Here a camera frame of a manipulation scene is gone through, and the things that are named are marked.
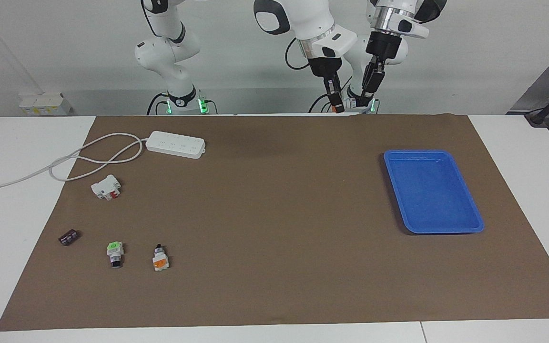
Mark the black base cable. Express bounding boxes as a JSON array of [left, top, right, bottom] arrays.
[[147, 93, 168, 116], [309, 71, 354, 114]]

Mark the brown table mat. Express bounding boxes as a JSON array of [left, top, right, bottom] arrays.
[[0, 113, 549, 332]]

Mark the dark cylindrical capacitor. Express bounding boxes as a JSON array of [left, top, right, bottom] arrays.
[[59, 229, 81, 247]]

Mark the white power strip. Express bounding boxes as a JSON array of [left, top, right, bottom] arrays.
[[145, 131, 206, 159]]

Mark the green push-button switch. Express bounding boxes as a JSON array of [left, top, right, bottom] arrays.
[[106, 241, 124, 269]]

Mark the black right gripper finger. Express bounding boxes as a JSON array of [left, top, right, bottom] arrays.
[[332, 71, 344, 112], [325, 79, 337, 112]]

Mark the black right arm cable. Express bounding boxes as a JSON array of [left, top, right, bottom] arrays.
[[285, 38, 311, 71]]

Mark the black left base cable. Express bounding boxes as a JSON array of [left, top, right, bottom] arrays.
[[309, 71, 354, 114]]

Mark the orange selector switch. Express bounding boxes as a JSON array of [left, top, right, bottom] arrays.
[[152, 244, 170, 272]]

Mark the blue plastic tray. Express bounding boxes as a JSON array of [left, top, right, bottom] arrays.
[[383, 150, 485, 235]]

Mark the white power strip cable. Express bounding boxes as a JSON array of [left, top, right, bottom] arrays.
[[0, 132, 149, 192]]

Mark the white circuit breaker red lever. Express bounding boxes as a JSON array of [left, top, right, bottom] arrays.
[[91, 174, 122, 201]]

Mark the black right base cable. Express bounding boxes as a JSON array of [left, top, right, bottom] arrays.
[[147, 93, 168, 116]]

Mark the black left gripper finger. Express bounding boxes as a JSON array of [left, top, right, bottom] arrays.
[[361, 60, 374, 105], [365, 62, 386, 106]]

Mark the white wall socket box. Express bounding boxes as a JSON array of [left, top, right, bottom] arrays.
[[19, 92, 72, 116]]

